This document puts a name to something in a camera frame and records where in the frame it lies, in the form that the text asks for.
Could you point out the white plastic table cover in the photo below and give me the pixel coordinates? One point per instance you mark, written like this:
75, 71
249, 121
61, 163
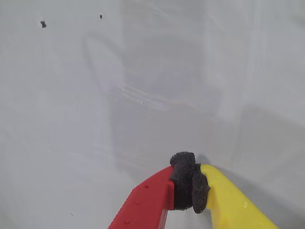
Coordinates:
95, 95

